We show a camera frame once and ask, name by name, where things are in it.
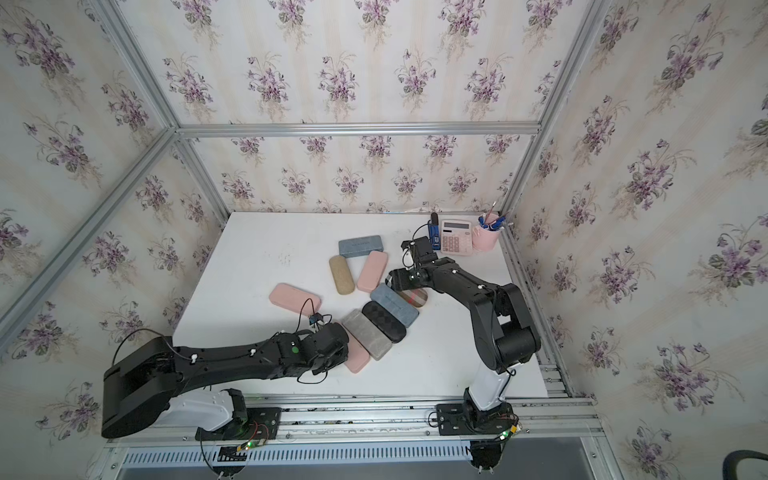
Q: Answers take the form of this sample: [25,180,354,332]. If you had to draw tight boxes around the teal case black glasses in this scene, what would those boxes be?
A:
[370,284,419,328]

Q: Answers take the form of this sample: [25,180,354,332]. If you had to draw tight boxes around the grey case red sunglasses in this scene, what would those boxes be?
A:
[356,310,393,361]

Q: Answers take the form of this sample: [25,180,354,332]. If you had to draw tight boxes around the grey teal-lined glasses case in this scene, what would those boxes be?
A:
[338,235,384,258]

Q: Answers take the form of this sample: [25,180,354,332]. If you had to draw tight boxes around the pink calculator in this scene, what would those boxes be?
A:
[440,219,473,256]

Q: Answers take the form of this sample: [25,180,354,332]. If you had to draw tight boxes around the blue black stapler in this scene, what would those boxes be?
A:
[427,212,441,251]

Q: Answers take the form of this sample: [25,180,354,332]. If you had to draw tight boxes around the plaid case purple glasses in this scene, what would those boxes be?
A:
[398,288,428,308]

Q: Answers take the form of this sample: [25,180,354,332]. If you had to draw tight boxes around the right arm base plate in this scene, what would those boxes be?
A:
[436,402,519,438]

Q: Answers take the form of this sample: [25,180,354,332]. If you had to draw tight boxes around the beige case black glasses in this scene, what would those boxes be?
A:
[362,301,407,344]

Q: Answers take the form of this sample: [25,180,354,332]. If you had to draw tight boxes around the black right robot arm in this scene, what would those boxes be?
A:
[388,236,541,421]

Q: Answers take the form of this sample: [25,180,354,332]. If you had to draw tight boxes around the beige case brown glasses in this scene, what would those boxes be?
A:
[329,255,356,295]

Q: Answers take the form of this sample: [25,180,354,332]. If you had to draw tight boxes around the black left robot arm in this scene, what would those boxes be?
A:
[101,323,349,439]

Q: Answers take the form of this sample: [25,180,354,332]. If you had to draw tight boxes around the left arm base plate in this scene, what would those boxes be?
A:
[195,389,282,444]

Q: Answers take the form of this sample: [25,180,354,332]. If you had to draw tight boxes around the pink pen cup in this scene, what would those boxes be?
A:
[472,225,501,252]

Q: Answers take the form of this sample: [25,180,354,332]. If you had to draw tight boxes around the pink case white sunglasses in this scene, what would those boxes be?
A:
[356,251,389,293]

